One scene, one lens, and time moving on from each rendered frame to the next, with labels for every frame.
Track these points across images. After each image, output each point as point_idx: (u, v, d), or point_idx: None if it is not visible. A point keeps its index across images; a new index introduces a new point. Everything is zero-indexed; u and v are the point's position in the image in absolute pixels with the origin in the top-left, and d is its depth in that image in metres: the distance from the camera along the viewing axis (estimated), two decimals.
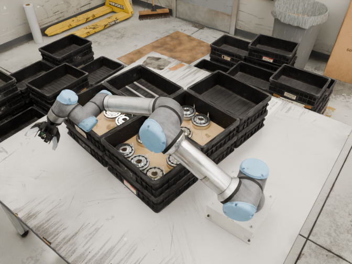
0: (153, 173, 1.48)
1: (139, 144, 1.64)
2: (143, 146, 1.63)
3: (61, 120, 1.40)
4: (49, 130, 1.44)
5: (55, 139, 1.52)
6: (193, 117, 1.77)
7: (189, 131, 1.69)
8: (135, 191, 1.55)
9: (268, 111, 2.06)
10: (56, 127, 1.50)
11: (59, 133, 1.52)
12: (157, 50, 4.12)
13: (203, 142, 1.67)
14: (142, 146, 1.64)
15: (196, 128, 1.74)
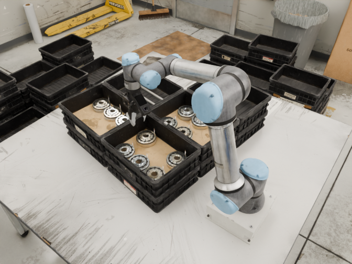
0: (153, 173, 1.48)
1: (139, 144, 1.64)
2: (143, 146, 1.63)
3: None
4: (129, 94, 1.49)
5: (130, 114, 1.51)
6: (193, 117, 1.77)
7: (189, 131, 1.69)
8: (135, 191, 1.55)
9: (268, 111, 2.06)
10: (133, 104, 1.46)
11: (129, 112, 1.48)
12: (157, 50, 4.12)
13: (203, 142, 1.67)
14: (142, 146, 1.64)
15: (196, 128, 1.74)
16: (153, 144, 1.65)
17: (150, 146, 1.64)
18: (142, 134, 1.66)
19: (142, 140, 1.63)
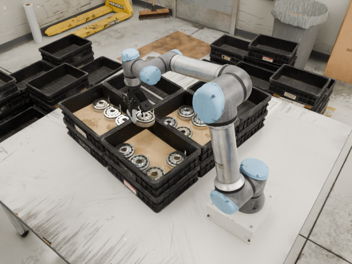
0: (153, 173, 1.48)
1: (136, 123, 1.54)
2: (141, 125, 1.53)
3: (124, 76, 1.41)
4: (129, 91, 1.48)
5: (131, 111, 1.50)
6: (193, 117, 1.77)
7: (189, 131, 1.69)
8: (135, 191, 1.55)
9: (268, 111, 2.06)
10: (133, 101, 1.44)
11: (129, 109, 1.46)
12: (157, 50, 4.12)
13: (203, 142, 1.67)
14: (139, 125, 1.54)
15: (196, 128, 1.74)
16: (152, 124, 1.55)
17: (148, 126, 1.54)
18: (141, 113, 1.56)
19: (141, 119, 1.53)
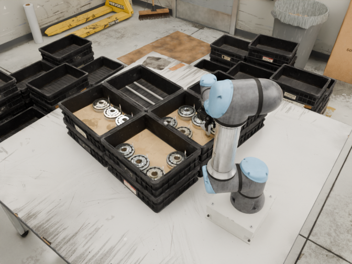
0: (153, 173, 1.48)
1: (210, 134, 1.68)
2: (214, 136, 1.68)
3: (200, 98, 1.53)
4: (204, 108, 1.60)
5: None
6: (193, 117, 1.77)
7: (189, 131, 1.69)
8: (135, 191, 1.55)
9: None
10: (210, 118, 1.57)
11: (206, 126, 1.60)
12: (157, 50, 4.12)
13: (203, 142, 1.67)
14: (212, 136, 1.69)
15: (196, 128, 1.74)
16: None
17: None
18: (213, 124, 1.69)
19: (214, 131, 1.67)
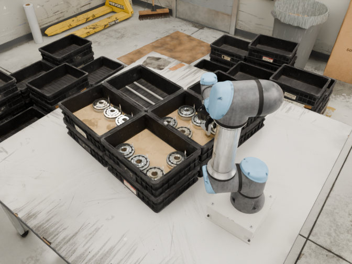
0: (153, 173, 1.48)
1: (210, 134, 1.68)
2: (214, 136, 1.68)
3: (201, 97, 1.52)
4: (204, 108, 1.59)
5: (206, 125, 1.62)
6: (193, 117, 1.77)
7: (189, 131, 1.69)
8: (135, 191, 1.55)
9: None
10: (210, 117, 1.57)
11: (207, 125, 1.59)
12: (157, 50, 4.12)
13: (203, 142, 1.67)
14: (212, 136, 1.69)
15: (196, 128, 1.74)
16: None
17: None
18: (213, 124, 1.69)
19: (214, 131, 1.67)
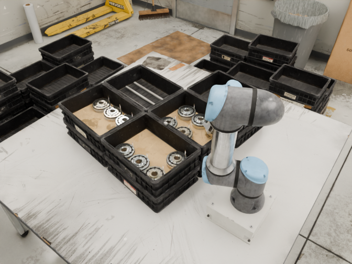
0: (153, 173, 1.48)
1: (210, 134, 1.68)
2: None
3: None
4: None
5: (210, 126, 1.62)
6: (193, 117, 1.77)
7: (189, 131, 1.69)
8: (135, 191, 1.55)
9: None
10: None
11: (212, 127, 1.59)
12: (157, 50, 4.12)
13: (203, 142, 1.67)
14: None
15: (196, 128, 1.74)
16: None
17: None
18: None
19: None
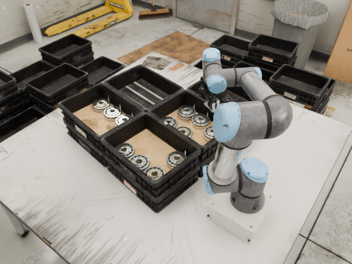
0: (153, 173, 1.48)
1: None
2: None
3: (202, 74, 1.42)
4: (206, 86, 1.49)
5: None
6: (193, 117, 1.77)
7: (189, 131, 1.69)
8: (135, 191, 1.55)
9: None
10: (212, 97, 1.47)
11: (209, 105, 1.50)
12: (157, 50, 4.12)
13: (203, 142, 1.67)
14: None
15: (196, 128, 1.74)
16: None
17: None
18: (210, 131, 1.68)
19: (214, 136, 1.66)
